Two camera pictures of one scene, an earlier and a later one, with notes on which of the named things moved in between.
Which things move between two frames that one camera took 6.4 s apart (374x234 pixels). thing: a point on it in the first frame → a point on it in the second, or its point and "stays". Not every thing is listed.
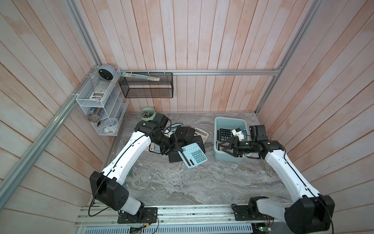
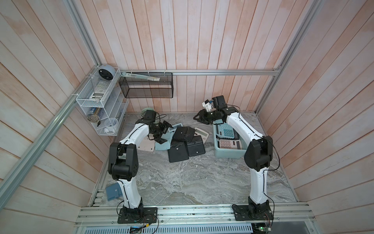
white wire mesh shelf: (103, 106) stays
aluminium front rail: (215, 215) stays
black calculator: (185, 132) stays
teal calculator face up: (192, 155) → (225, 130)
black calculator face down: (198, 140) stays
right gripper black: (234, 143) → (202, 117)
